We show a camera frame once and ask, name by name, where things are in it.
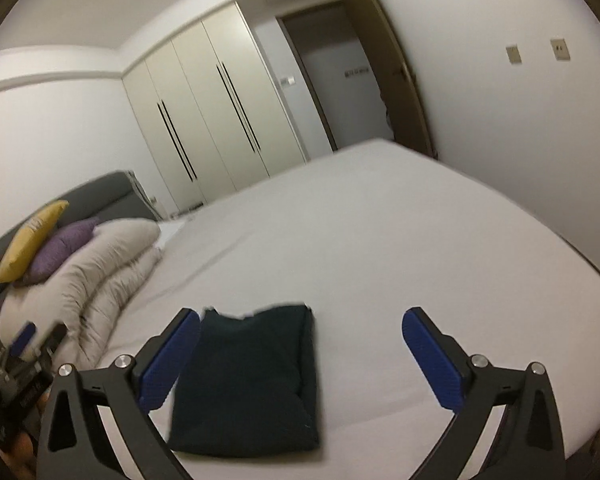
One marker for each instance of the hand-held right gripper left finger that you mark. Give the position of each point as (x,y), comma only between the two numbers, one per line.
(167,360)

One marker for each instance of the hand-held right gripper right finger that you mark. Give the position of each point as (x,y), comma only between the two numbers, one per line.
(432,357)

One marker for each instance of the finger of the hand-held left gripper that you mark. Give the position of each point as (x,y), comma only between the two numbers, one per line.
(56,340)
(22,337)

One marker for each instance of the dark green garment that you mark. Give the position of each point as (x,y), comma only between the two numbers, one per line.
(245,385)

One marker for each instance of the person's left hand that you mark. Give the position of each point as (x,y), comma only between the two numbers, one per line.
(26,446)

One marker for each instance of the beige duvet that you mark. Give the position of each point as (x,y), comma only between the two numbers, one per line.
(95,270)

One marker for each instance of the purple pillow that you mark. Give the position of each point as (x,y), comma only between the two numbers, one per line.
(60,250)

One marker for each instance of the yellow pillow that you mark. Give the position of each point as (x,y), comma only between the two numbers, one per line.
(27,240)

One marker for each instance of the white bed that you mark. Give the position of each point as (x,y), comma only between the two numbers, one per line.
(380,235)

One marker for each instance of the grey headboard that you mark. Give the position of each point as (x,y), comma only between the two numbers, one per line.
(95,195)

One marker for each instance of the brown wooden door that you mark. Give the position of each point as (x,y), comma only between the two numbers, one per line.
(415,115)

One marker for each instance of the cream wardrobe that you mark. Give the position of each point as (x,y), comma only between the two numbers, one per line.
(205,110)

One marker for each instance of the grey hallway door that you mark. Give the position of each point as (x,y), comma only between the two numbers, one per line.
(340,90)

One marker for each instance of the white light switch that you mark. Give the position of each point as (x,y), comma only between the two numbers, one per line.
(289,80)

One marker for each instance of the beige wall switch plate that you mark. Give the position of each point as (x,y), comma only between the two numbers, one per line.
(560,49)
(513,53)

